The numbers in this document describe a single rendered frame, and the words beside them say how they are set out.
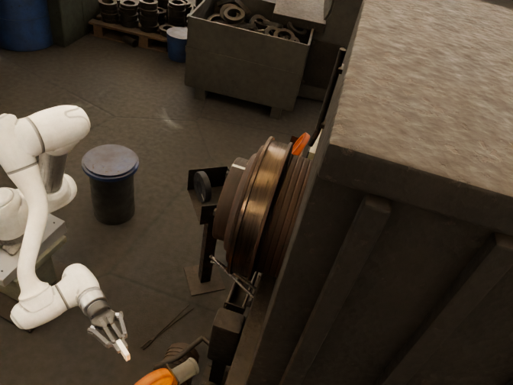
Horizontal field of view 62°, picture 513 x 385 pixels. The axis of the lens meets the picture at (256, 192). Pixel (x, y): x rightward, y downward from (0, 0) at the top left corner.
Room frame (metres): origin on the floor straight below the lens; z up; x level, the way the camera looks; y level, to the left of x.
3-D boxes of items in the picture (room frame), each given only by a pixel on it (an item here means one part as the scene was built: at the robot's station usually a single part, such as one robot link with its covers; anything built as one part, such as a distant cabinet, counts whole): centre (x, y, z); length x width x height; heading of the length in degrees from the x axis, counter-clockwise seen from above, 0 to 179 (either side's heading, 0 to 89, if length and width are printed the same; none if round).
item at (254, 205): (1.03, -0.02, 1.11); 0.47 x 0.06 x 0.47; 173
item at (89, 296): (0.81, 0.49, 0.69); 0.09 x 0.06 x 0.09; 138
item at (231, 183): (1.04, 0.07, 1.11); 0.28 x 0.06 x 0.28; 173
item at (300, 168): (1.02, -0.10, 1.11); 0.47 x 0.10 x 0.47; 173
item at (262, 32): (3.84, 0.33, 0.39); 1.03 x 0.83 x 0.79; 87
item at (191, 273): (1.54, 0.20, 0.36); 0.26 x 0.20 x 0.72; 28
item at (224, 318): (0.80, -0.01, 0.68); 0.11 x 0.08 x 0.24; 83
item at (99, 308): (0.76, 0.43, 0.69); 0.09 x 0.08 x 0.07; 48
